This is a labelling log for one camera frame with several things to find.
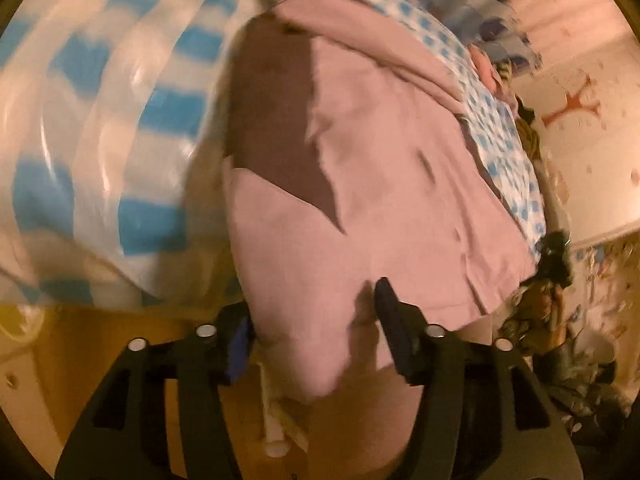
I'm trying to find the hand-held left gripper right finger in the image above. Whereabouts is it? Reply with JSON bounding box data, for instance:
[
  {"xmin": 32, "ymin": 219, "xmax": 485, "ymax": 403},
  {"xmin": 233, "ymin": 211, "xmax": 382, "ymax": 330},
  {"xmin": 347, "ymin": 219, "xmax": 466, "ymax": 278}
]
[{"xmin": 375, "ymin": 277, "xmax": 583, "ymax": 480}]

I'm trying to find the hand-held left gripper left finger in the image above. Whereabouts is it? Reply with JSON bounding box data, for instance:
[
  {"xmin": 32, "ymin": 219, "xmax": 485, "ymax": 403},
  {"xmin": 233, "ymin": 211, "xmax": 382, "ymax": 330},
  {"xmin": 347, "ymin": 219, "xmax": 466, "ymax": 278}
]
[{"xmin": 55, "ymin": 302, "xmax": 256, "ymax": 480}]

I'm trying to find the pink and grey jacket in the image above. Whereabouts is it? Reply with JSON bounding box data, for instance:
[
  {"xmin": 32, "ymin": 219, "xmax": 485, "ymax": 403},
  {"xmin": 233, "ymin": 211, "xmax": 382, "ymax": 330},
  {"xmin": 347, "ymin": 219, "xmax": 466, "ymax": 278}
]
[{"xmin": 220, "ymin": 0, "xmax": 543, "ymax": 480}]

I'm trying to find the olive cloth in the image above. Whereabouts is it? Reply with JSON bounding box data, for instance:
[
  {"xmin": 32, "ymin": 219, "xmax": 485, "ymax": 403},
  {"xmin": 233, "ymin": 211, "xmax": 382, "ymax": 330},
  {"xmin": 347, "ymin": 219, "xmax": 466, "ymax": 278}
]
[{"xmin": 515, "ymin": 109, "xmax": 547, "ymax": 162}]

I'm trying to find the pink cloth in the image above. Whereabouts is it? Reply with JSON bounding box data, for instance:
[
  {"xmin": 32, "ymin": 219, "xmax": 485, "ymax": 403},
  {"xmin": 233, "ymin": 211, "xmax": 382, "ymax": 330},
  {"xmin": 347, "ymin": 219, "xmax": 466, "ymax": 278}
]
[{"xmin": 469, "ymin": 45, "xmax": 507, "ymax": 92}]

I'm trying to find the whale print curtain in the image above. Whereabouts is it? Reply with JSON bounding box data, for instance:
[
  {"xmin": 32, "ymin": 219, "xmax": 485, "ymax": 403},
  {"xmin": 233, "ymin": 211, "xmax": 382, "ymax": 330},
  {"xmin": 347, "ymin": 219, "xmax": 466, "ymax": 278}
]
[{"xmin": 425, "ymin": 0, "xmax": 543, "ymax": 68}]

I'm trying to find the blue checkered bed sheet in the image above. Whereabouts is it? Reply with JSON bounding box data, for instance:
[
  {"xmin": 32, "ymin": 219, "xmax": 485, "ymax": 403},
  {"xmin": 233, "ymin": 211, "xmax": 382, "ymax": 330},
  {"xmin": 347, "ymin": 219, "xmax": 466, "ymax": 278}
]
[{"xmin": 0, "ymin": 0, "xmax": 547, "ymax": 311}]

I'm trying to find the white bed frame rail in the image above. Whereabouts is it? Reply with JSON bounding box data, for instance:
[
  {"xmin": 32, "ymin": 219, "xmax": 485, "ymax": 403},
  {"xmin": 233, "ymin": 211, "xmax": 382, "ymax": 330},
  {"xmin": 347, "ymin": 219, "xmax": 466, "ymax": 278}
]
[{"xmin": 259, "ymin": 360, "xmax": 303, "ymax": 457}]

